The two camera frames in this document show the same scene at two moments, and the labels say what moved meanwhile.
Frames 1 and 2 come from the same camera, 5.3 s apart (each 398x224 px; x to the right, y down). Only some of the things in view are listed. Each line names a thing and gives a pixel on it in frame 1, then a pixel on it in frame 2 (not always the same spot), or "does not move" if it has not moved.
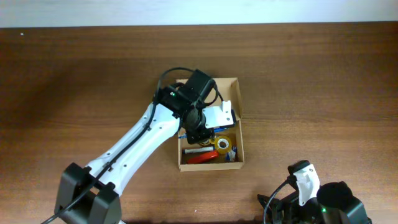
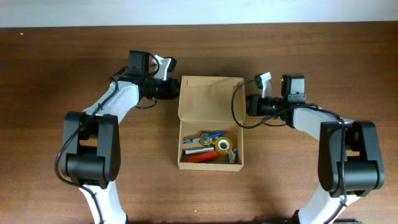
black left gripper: [199, 136] → [173, 88]
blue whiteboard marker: [193, 150] does not move
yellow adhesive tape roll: [222, 144] does not move
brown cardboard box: [226, 150] does not move
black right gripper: [280, 206] → [251, 105]
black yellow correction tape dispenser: [207, 141] does not move
